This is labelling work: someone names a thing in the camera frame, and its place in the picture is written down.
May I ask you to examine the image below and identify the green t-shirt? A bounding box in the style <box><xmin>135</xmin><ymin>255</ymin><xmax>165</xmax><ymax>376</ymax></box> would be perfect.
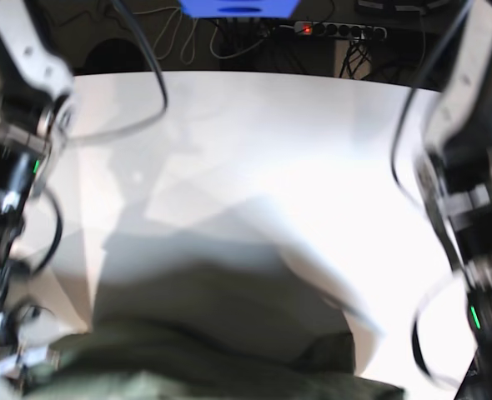
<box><xmin>24</xmin><ymin>260</ymin><xmax>405</xmax><ymax>399</ymax></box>

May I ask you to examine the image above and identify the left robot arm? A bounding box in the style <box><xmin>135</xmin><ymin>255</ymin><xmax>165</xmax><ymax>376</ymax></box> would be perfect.
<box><xmin>416</xmin><ymin>1</ymin><xmax>492</xmax><ymax>399</ymax></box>

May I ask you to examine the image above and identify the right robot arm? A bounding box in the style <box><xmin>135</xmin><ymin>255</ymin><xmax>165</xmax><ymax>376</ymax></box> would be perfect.
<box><xmin>0</xmin><ymin>1</ymin><xmax>77</xmax><ymax>383</ymax></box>

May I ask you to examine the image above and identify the blue box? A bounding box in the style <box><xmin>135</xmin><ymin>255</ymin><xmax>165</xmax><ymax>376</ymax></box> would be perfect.
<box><xmin>179</xmin><ymin>0</ymin><xmax>299</xmax><ymax>18</ymax></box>

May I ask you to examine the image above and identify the black power strip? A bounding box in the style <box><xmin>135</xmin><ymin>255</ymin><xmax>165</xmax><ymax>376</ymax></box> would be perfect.
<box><xmin>293</xmin><ymin>21</ymin><xmax>388</xmax><ymax>41</ymax></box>

